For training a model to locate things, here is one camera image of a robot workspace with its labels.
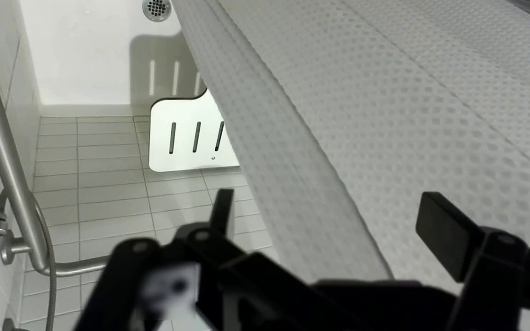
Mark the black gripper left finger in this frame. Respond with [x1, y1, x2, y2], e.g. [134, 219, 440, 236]
[74, 188, 316, 331]

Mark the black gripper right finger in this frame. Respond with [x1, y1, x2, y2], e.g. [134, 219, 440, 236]
[414, 190, 530, 331]

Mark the white dotted shower curtain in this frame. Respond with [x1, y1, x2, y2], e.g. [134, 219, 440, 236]
[171, 0, 530, 331]

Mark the white slotted shower seat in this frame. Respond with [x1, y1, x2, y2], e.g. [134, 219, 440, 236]
[147, 89, 241, 175]

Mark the steel corner grab bar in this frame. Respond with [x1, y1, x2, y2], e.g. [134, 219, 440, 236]
[0, 2, 112, 280]

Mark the round metal floor drain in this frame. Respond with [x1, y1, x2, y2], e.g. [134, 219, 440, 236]
[140, 0, 173, 24]

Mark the metal shower hose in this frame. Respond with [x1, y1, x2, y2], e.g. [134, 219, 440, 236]
[0, 188, 59, 331]

